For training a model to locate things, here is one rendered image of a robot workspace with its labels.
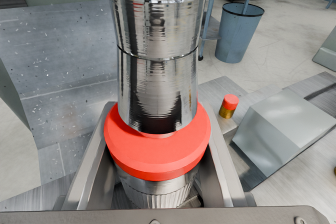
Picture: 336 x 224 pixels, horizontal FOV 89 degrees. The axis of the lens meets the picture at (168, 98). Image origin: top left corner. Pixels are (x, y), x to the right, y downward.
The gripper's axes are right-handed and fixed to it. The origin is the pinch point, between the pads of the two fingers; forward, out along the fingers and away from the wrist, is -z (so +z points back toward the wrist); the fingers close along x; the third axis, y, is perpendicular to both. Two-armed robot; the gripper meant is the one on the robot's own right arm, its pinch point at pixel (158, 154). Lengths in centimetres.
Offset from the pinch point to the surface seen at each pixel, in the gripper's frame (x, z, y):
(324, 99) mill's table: -37.5, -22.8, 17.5
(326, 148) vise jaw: -16.9, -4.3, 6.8
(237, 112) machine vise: -9.3, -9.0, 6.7
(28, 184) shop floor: 87, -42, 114
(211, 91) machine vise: -8.7, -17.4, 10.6
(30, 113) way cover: 25.2, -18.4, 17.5
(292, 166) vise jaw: -12.3, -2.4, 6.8
